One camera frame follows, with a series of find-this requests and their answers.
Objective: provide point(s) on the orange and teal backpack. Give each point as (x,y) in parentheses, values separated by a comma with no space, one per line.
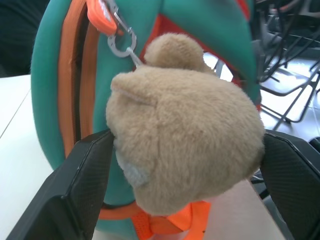
(62,82)

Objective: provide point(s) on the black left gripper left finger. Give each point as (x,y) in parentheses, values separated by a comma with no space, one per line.
(75,185)

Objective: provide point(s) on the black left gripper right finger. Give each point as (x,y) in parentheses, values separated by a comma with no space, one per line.
(292,180)

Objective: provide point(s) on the black metal chair frame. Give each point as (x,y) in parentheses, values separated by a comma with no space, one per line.
(287,52)

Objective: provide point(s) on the silver carabiner clip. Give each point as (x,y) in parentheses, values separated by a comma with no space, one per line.
(122,40)

